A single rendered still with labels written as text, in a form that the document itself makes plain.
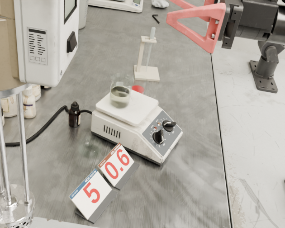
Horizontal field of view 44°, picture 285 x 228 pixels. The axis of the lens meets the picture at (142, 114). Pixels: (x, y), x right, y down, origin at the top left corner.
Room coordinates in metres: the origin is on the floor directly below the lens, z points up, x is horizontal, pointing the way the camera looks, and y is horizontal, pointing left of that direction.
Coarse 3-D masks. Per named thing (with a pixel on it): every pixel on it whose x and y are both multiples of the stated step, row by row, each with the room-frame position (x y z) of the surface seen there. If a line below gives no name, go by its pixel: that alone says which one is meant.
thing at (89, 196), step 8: (96, 176) 0.50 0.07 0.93; (88, 184) 0.48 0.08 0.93; (96, 184) 0.49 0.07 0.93; (104, 184) 0.50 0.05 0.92; (80, 192) 0.45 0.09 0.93; (88, 192) 0.46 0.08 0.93; (96, 192) 0.47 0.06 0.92; (104, 192) 0.48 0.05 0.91; (80, 200) 0.44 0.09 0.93; (88, 200) 0.45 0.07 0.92; (96, 200) 0.46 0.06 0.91; (88, 208) 0.44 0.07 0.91
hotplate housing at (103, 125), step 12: (156, 108) 0.73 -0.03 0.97; (96, 120) 0.66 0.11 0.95; (108, 120) 0.65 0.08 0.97; (120, 120) 0.65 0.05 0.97; (144, 120) 0.67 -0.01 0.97; (96, 132) 0.66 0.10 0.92; (108, 132) 0.65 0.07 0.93; (120, 132) 0.64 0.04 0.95; (132, 132) 0.62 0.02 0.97; (132, 144) 0.62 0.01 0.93; (144, 144) 0.61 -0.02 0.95; (144, 156) 0.61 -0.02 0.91; (156, 156) 0.60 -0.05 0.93
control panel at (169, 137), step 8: (160, 112) 0.72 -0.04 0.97; (160, 120) 0.70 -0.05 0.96; (168, 120) 0.71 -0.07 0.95; (152, 128) 0.66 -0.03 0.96; (160, 128) 0.67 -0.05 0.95; (176, 128) 0.70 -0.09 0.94; (144, 136) 0.62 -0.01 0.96; (168, 136) 0.67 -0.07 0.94; (176, 136) 0.68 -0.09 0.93; (152, 144) 0.61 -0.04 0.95; (160, 144) 0.63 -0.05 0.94; (168, 144) 0.64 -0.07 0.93; (160, 152) 0.61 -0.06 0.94
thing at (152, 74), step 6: (144, 36) 1.02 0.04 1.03; (144, 42) 1.00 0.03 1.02; (150, 42) 0.99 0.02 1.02; (156, 42) 0.99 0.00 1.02; (138, 54) 1.00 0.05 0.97; (138, 60) 0.99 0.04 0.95; (138, 66) 1.00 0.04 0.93; (144, 66) 1.04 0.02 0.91; (150, 66) 1.05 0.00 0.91; (138, 72) 0.99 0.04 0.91; (144, 72) 1.00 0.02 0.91; (150, 72) 1.01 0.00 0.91; (156, 72) 1.01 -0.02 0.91; (150, 78) 0.97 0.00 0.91; (156, 78) 0.98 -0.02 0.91
